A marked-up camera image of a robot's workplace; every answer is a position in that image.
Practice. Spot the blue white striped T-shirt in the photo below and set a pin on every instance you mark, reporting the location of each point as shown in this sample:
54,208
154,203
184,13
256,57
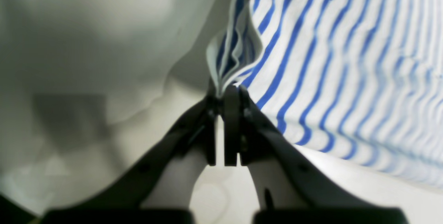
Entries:
358,79

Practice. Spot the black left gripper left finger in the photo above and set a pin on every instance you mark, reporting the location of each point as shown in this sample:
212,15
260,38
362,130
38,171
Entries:
158,188

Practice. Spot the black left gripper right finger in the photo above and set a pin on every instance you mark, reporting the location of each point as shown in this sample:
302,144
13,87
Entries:
290,189

